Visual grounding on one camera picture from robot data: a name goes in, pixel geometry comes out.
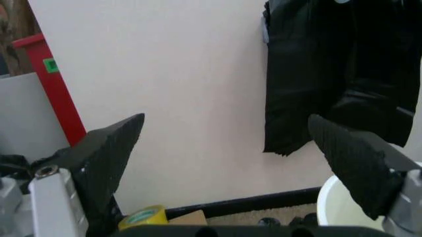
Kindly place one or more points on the yellow tape roll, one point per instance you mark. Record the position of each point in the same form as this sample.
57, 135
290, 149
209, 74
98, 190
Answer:
145, 217

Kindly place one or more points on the brown wooden furniture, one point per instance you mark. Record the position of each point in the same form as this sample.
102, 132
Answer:
16, 22

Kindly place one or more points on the brown cardboard box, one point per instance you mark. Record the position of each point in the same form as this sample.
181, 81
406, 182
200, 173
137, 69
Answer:
191, 218

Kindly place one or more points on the white trash bin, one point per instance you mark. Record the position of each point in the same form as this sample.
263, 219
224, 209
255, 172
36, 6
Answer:
336, 205

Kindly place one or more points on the crumpled black plastic sheet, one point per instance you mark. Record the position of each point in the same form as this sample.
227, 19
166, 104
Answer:
13, 164

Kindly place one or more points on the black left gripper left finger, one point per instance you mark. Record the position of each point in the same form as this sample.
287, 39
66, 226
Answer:
105, 153

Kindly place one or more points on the green square sticker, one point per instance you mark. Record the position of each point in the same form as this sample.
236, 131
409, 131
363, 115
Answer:
51, 65

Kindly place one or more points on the black baseboard strip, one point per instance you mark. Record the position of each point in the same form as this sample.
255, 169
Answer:
247, 198

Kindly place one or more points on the pale grey panel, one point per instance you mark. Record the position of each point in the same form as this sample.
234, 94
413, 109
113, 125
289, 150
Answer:
23, 116

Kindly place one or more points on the black garbage bag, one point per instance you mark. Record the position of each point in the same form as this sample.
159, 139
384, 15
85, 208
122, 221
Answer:
313, 74

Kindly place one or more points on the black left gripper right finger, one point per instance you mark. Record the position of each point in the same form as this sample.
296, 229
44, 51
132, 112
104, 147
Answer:
356, 168

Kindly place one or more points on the small black round object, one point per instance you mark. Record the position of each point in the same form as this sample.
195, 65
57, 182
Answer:
305, 219
268, 221

